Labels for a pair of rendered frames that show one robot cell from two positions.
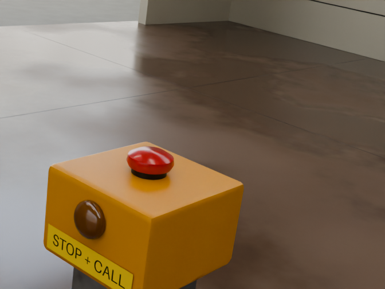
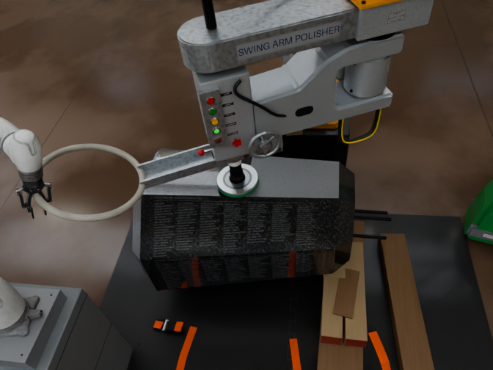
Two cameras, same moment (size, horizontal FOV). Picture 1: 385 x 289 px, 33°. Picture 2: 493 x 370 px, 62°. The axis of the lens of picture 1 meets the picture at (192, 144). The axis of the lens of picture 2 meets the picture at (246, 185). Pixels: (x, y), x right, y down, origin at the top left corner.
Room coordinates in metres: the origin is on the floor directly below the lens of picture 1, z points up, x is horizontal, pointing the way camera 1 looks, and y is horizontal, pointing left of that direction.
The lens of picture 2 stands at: (-1.35, -1.31, 2.47)
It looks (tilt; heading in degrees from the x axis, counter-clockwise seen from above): 48 degrees down; 336
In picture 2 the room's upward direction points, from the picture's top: 8 degrees counter-clockwise
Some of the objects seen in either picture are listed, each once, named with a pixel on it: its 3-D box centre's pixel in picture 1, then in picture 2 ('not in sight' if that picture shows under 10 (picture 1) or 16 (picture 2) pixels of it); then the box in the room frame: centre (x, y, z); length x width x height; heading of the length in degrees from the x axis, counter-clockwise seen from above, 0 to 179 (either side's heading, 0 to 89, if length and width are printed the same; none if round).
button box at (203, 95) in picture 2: not in sight; (213, 119); (-0.11, -1.75, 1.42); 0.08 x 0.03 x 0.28; 76
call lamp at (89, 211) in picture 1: (89, 219); not in sight; (0.46, 0.07, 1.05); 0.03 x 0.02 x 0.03; 53
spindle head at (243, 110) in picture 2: not in sight; (243, 103); (-0.04, -1.92, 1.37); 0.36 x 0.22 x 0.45; 76
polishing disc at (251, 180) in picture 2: not in sight; (237, 178); (-0.02, -1.85, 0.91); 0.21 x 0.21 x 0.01
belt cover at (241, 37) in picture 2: not in sight; (301, 26); (-0.10, -2.19, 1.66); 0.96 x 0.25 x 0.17; 76
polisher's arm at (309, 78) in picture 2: not in sight; (311, 91); (-0.12, -2.22, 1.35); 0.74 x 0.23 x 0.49; 76
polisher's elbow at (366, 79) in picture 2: not in sight; (366, 67); (-0.18, -2.49, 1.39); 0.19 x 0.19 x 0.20
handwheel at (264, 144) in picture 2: not in sight; (262, 139); (-0.16, -1.93, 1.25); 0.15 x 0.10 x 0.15; 76
